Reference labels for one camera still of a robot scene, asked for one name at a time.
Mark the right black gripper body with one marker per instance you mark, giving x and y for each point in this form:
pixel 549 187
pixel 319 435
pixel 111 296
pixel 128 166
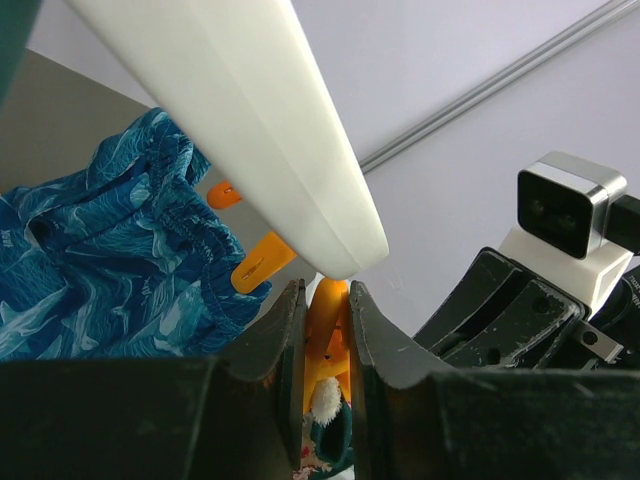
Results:
pixel 503 315

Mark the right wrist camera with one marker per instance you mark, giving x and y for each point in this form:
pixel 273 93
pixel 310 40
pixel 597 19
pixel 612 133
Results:
pixel 577 227

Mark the blue patterned cloth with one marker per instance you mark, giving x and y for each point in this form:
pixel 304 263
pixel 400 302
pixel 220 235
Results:
pixel 122 258

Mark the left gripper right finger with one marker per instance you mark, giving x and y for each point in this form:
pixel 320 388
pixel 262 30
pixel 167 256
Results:
pixel 414 417

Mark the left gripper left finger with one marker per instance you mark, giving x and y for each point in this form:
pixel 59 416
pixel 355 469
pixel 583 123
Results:
pixel 234 415

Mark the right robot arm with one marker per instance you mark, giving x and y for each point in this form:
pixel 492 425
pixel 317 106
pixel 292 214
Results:
pixel 615 328

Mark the white round clip hanger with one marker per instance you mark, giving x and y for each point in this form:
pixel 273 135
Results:
pixel 240 79

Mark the dark teal sock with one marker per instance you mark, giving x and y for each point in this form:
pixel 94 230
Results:
pixel 326 449

